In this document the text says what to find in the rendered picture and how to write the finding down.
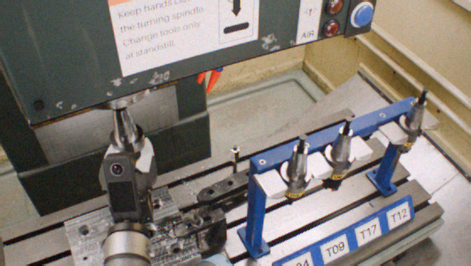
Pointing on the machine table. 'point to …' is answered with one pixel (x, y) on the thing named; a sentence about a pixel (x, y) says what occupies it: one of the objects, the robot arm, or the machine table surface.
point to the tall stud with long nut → (235, 157)
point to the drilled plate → (188, 257)
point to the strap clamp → (218, 233)
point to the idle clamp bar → (214, 198)
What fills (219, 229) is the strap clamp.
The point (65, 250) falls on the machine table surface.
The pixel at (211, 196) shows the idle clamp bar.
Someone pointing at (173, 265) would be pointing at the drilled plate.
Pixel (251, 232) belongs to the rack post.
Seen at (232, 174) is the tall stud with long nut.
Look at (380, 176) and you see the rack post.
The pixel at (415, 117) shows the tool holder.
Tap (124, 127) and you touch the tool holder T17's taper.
